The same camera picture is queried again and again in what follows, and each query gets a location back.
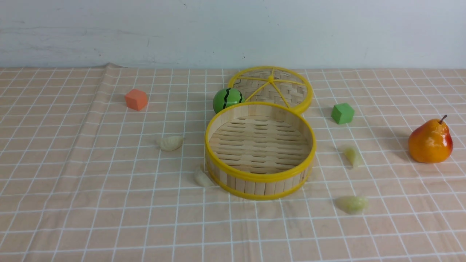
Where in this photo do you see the green foam cube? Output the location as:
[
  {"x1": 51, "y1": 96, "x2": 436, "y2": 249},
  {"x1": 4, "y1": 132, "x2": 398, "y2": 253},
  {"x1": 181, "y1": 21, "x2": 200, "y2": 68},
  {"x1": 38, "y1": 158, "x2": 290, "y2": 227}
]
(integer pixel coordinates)
[{"x1": 331, "y1": 103, "x2": 355, "y2": 124}]

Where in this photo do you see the white dumpling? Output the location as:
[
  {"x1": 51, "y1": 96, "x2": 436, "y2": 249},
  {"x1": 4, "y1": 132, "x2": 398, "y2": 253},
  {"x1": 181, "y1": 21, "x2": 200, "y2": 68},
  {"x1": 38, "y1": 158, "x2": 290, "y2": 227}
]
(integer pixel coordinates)
[
  {"x1": 193, "y1": 166, "x2": 215, "y2": 187},
  {"x1": 156, "y1": 135, "x2": 184, "y2": 151}
]

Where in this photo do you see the bamboo steamer lid yellow rim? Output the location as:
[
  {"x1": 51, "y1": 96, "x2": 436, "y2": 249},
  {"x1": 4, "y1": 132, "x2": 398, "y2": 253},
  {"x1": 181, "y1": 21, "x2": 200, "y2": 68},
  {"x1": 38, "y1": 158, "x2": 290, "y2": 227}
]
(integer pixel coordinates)
[{"x1": 228, "y1": 66, "x2": 313, "y2": 114}]

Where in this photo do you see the bamboo steamer tray yellow rim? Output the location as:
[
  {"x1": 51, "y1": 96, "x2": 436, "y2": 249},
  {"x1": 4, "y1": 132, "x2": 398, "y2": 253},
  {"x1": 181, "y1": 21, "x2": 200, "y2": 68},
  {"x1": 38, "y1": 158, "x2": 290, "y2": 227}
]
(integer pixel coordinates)
[{"x1": 205, "y1": 102, "x2": 317, "y2": 200}]

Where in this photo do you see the green watermelon toy ball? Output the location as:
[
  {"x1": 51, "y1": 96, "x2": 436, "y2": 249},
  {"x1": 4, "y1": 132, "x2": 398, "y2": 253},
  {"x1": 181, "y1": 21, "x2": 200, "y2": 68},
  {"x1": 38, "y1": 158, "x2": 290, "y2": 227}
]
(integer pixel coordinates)
[{"x1": 213, "y1": 88, "x2": 245, "y2": 114}]

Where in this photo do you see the greenish dumpling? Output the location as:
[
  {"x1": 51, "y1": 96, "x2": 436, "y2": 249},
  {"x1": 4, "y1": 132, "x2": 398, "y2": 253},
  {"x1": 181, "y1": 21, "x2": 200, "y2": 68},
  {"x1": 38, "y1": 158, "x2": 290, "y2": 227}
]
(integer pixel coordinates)
[
  {"x1": 343, "y1": 146, "x2": 363, "y2": 168},
  {"x1": 333, "y1": 195, "x2": 368, "y2": 215}
]

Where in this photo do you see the checkered beige tablecloth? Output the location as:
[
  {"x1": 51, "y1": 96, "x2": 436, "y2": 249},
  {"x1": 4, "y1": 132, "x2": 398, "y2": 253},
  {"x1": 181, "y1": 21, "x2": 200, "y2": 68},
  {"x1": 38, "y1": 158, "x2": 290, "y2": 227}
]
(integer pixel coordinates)
[{"x1": 0, "y1": 65, "x2": 466, "y2": 262}]

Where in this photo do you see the orange yellow toy pear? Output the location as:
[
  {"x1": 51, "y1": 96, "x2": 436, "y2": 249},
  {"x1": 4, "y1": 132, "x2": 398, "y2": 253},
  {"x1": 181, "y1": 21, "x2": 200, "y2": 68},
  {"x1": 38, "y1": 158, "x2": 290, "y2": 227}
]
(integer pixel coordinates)
[{"x1": 408, "y1": 115, "x2": 453, "y2": 164}]

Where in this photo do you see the orange foam cube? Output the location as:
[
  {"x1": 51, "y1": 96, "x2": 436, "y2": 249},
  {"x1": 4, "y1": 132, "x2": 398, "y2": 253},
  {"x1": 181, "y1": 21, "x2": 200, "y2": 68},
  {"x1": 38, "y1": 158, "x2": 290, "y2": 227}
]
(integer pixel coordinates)
[{"x1": 125, "y1": 88, "x2": 148, "y2": 111}]

